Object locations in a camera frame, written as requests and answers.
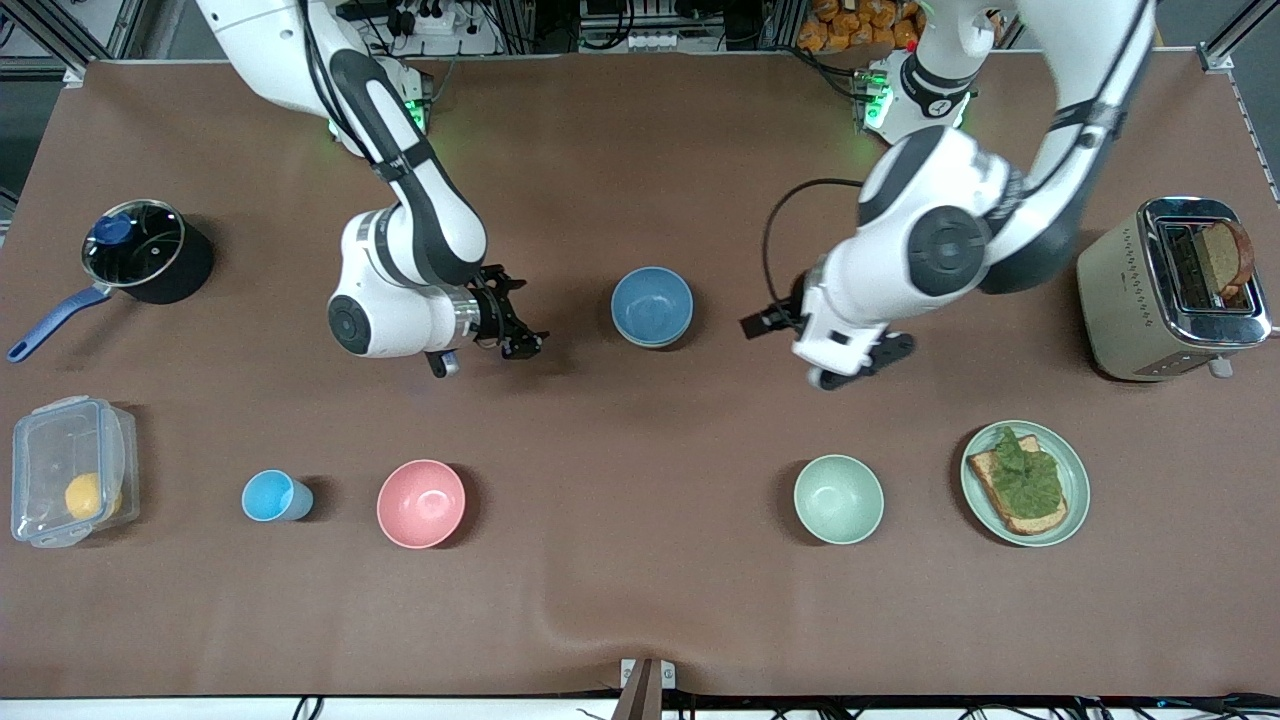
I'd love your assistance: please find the blue bowl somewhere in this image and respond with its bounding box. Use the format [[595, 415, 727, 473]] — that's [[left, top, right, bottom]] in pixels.
[[610, 266, 695, 346]]

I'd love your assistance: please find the light green bowl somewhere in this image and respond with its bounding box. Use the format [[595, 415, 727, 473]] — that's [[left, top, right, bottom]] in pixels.
[[612, 318, 693, 350], [793, 454, 885, 546]]

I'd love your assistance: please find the pink bowl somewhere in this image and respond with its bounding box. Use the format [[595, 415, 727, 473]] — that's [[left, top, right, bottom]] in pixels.
[[376, 459, 467, 550]]

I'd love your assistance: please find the toast slice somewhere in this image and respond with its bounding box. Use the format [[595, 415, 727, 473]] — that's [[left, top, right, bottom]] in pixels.
[[967, 435, 1069, 536]]

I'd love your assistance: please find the white power strip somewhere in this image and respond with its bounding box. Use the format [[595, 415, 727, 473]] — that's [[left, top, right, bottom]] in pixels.
[[385, 0, 501, 56]]

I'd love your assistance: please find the light blue cup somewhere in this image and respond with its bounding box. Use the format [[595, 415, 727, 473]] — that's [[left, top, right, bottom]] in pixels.
[[241, 469, 314, 523]]

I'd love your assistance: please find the orange snack bag pile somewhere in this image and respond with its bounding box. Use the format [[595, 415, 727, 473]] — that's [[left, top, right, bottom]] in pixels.
[[797, 0, 923, 53]]

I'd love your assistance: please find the green lettuce leaf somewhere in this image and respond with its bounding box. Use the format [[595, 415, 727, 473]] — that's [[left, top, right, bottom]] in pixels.
[[992, 426, 1063, 519]]

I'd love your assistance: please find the beige and chrome toaster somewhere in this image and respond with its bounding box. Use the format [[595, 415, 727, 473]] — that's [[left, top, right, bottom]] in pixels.
[[1077, 197, 1273, 382]]

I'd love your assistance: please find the light green plate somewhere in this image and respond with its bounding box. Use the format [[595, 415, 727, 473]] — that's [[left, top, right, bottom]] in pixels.
[[960, 420, 1091, 548]]

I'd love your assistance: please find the glass lid with blue knob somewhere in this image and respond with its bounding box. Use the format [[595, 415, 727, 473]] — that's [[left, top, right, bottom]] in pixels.
[[82, 200, 187, 289]]

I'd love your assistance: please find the brown bread slice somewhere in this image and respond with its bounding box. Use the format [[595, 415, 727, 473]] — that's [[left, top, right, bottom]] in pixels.
[[1193, 220, 1257, 303]]

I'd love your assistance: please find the yellow lemon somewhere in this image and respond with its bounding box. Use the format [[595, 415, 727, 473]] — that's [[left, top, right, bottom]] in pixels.
[[65, 472, 123, 521]]

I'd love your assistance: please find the clear plastic lidded container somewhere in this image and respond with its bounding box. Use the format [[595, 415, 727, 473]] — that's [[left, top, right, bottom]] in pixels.
[[10, 396, 141, 549]]

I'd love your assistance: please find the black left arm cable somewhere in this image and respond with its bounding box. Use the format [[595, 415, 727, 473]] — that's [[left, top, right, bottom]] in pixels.
[[761, 177, 867, 311]]

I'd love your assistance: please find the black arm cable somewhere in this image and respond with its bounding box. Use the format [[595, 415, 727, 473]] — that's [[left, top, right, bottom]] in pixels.
[[295, 0, 381, 171], [761, 177, 867, 311]]

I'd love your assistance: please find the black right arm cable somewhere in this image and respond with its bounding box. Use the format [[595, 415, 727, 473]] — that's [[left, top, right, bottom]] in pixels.
[[295, 0, 381, 171]]

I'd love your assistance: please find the black pot with blue handle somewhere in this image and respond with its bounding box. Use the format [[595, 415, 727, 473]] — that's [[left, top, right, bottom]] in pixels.
[[7, 200, 215, 364]]

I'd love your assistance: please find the metal table edge bracket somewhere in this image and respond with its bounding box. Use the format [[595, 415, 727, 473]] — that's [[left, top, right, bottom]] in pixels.
[[612, 658, 677, 720]]

